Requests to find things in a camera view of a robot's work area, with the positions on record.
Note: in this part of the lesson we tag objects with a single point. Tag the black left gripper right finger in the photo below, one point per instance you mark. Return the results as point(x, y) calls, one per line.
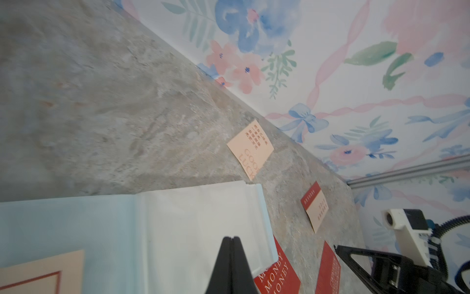
point(241, 276)

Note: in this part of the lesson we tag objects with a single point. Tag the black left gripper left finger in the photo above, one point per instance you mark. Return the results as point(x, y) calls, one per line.
point(220, 281)

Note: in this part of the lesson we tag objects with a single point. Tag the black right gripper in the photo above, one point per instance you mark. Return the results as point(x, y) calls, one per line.
point(389, 273)

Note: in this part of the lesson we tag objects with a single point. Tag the cream card red circles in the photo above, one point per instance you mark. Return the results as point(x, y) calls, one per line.
point(61, 274)

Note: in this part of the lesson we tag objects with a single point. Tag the red money card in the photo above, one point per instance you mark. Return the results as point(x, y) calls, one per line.
point(280, 278)

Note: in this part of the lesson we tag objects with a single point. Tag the red card white text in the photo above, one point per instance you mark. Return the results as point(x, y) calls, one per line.
point(329, 274)

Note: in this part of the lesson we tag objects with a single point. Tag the red and cream card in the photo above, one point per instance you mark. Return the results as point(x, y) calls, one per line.
point(315, 204)

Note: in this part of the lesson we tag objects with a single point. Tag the pink good luck card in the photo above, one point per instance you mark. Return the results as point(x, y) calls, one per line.
point(252, 148)

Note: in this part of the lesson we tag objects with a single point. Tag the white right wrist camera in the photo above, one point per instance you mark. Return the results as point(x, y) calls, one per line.
point(412, 233)

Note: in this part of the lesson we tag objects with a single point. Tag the aluminium corner post right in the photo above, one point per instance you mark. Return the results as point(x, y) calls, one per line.
point(447, 165)

